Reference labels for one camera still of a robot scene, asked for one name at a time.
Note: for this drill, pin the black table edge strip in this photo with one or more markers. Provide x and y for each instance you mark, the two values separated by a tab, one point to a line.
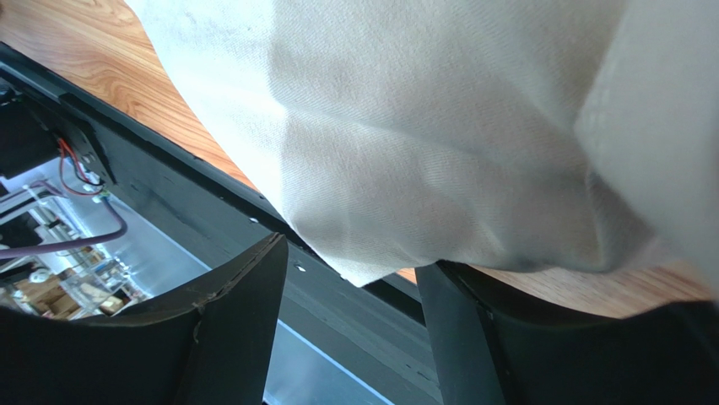
224	213

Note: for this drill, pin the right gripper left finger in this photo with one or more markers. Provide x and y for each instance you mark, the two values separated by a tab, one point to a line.
208	341

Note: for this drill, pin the beige t shirt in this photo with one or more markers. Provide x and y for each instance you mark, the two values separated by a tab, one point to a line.
513	135

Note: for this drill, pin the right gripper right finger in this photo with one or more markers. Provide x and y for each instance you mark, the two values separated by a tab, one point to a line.
494	344

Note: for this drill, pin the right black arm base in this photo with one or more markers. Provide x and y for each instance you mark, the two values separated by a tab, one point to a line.
33	126

